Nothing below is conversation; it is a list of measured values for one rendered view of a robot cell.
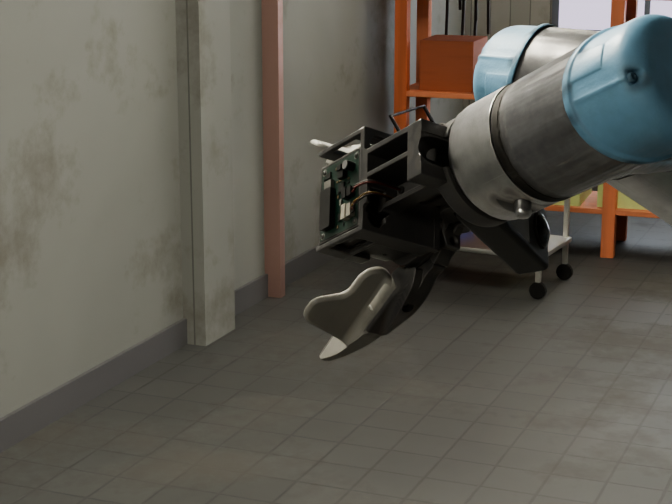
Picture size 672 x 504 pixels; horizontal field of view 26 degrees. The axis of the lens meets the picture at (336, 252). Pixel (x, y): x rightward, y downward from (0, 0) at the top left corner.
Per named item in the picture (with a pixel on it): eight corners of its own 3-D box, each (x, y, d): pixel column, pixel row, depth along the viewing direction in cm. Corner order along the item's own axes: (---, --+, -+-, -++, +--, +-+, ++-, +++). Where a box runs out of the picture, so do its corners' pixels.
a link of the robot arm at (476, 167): (582, 100, 89) (587, 225, 86) (532, 126, 92) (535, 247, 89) (488, 65, 85) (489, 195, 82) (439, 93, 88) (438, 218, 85)
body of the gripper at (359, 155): (313, 151, 97) (424, 85, 87) (416, 183, 101) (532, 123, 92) (309, 259, 94) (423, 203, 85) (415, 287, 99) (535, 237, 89)
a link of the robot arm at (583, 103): (754, 139, 79) (650, 145, 74) (609, 200, 87) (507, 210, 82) (714, 4, 80) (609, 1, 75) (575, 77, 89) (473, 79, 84)
